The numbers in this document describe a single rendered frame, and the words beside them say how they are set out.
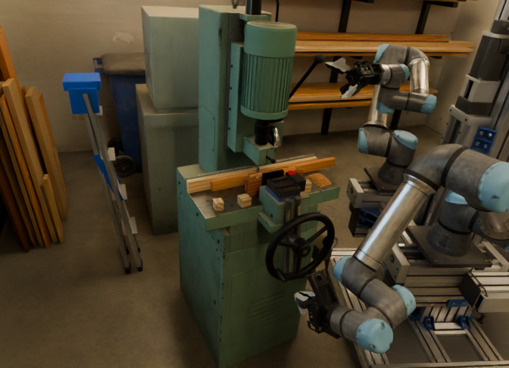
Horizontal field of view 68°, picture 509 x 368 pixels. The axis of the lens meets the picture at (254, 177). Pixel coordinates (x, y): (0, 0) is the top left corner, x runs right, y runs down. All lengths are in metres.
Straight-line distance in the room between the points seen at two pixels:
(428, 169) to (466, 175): 0.09
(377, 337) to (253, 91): 0.84
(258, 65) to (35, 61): 2.68
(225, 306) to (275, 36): 1.07
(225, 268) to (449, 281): 0.85
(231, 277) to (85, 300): 1.06
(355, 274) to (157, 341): 1.28
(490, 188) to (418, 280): 0.64
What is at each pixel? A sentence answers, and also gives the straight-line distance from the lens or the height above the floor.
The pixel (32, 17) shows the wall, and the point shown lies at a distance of 3.66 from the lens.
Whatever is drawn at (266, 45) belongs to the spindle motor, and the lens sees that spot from 1.28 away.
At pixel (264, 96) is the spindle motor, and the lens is 1.32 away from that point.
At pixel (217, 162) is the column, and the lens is 1.64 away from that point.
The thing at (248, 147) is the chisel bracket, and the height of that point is 1.04.
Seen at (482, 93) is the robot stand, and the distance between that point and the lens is 1.60.
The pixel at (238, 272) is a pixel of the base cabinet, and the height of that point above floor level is 0.59.
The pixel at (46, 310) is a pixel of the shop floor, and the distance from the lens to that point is 2.39.
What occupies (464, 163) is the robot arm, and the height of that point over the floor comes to 1.29.
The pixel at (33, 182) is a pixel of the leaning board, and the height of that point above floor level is 0.47.
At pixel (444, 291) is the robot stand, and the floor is 0.64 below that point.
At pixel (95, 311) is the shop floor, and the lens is 2.30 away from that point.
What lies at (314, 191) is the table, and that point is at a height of 0.90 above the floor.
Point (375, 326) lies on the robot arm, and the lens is 0.97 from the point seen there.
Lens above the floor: 1.67
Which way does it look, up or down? 29 degrees down
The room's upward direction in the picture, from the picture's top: 5 degrees clockwise
